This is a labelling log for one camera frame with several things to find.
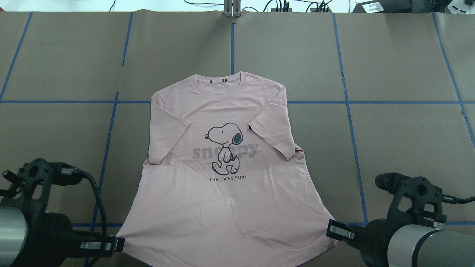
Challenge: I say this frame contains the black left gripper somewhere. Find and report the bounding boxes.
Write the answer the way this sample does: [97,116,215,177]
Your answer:
[22,212,125,267]

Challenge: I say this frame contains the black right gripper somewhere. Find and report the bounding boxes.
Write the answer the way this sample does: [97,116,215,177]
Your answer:
[326,218,399,267]

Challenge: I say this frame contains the pink Snoopy t-shirt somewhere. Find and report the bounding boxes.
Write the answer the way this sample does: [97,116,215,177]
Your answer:
[118,72,337,267]

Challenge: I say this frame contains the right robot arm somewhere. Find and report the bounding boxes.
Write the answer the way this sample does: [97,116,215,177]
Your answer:
[326,219,475,267]

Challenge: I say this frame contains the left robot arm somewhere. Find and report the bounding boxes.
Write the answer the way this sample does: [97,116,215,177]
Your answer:
[1,207,125,267]

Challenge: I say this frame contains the brown paper table mat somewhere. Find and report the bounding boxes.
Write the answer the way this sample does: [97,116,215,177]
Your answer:
[0,10,474,234]

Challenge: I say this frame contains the black device with label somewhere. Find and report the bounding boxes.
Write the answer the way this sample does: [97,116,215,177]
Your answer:
[351,0,413,13]

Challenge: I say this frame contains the black power strip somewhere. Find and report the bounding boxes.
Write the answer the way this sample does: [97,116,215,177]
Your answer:
[263,0,331,13]

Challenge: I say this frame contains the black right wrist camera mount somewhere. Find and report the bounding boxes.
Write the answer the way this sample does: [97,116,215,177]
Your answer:
[375,172,447,227]

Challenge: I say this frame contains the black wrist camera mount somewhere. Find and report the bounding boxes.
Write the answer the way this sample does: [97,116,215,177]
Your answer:
[1,158,89,213]
[375,172,447,227]

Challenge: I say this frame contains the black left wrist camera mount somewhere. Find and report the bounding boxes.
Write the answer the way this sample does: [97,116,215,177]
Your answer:
[1,158,89,213]

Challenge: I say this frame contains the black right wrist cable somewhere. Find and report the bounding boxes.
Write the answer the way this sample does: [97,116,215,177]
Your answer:
[442,194,475,205]

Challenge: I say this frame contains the aluminium camera mount post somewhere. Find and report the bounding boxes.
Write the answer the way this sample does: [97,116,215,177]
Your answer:
[223,0,242,17]

